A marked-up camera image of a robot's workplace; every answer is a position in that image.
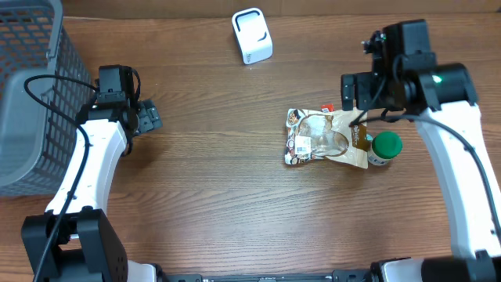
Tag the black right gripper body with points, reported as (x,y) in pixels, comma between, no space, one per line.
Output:
(364,93)

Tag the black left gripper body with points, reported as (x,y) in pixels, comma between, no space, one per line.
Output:
(149,117)

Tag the red white snack bar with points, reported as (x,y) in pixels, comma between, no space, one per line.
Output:
(327,108)

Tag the green lid glass jar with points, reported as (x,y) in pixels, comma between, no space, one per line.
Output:
(384,147)

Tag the white brown snack wrapper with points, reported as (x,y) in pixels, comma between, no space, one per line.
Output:
(314,135)

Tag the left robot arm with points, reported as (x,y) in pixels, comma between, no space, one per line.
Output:
(73,239)

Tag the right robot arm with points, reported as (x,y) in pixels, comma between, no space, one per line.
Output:
(407,83)

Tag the white barcode scanner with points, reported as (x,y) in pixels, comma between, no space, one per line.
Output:
(252,35)

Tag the grey plastic mesh basket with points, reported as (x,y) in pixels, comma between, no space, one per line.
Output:
(37,55)

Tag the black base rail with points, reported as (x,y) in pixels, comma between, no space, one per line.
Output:
(340,275)

